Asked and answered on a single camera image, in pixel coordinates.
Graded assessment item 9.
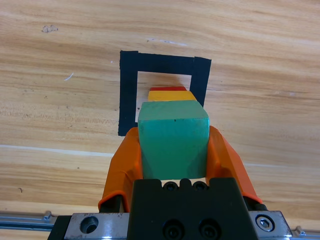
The yellow wooden block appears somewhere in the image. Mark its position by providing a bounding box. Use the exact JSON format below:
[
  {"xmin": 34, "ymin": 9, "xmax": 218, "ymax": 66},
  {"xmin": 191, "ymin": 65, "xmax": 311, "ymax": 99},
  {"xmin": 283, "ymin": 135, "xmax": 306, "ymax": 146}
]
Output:
[{"xmin": 147, "ymin": 89, "xmax": 199, "ymax": 103}]

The green wooden block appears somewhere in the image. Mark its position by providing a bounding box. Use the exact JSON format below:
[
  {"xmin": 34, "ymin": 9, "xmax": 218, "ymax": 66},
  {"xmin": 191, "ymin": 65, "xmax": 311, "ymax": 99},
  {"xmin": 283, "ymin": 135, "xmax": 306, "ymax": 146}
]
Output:
[{"xmin": 137, "ymin": 99, "xmax": 211, "ymax": 181}]

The black tape square outline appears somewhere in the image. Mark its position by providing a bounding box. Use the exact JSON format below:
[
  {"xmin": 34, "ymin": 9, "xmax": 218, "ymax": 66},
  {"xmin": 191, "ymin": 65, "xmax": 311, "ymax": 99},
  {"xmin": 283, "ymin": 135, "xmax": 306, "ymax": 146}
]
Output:
[{"xmin": 117, "ymin": 49, "xmax": 213, "ymax": 138}]

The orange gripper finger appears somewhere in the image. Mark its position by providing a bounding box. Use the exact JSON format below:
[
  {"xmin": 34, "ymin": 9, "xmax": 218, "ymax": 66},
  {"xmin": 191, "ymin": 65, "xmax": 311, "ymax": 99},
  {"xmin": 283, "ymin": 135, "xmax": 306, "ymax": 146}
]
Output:
[
  {"xmin": 205, "ymin": 124, "xmax": 268, "ymax": 213},
  {"xmin": 97, "ymin": 126, "xmax": 145, "ymax": 214}
]

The red wooden block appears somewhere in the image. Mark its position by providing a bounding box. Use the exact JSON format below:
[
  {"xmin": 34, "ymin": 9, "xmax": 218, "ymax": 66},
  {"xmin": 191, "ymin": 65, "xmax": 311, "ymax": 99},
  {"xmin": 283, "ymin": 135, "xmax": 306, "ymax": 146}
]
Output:
[{"xmin": 149, "ymin": 85, "xmax": 188, "ymax": 92}]

